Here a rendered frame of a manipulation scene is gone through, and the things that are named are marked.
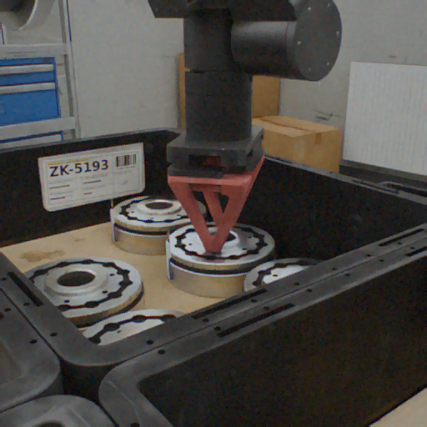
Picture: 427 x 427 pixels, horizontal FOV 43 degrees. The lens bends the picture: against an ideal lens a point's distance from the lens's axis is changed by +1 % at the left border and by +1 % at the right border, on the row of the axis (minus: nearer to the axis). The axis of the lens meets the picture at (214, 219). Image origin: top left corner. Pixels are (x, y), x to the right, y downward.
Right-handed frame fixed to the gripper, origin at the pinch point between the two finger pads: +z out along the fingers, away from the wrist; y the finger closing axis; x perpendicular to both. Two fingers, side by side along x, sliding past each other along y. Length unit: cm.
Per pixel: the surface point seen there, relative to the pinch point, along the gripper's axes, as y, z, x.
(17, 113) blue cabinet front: 164, 21, 126
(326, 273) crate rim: -18.7, -5.9, -10.2
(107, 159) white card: 10.1, -3.5, 15.3
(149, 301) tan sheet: -7.0, 4.0, 4.5
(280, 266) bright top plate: -3.5, 1.2, -6.1
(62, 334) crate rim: -27.3, -6.0, 0.7
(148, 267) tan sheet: -0.7, 4.0, 6.9
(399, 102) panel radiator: 294, 31, -40
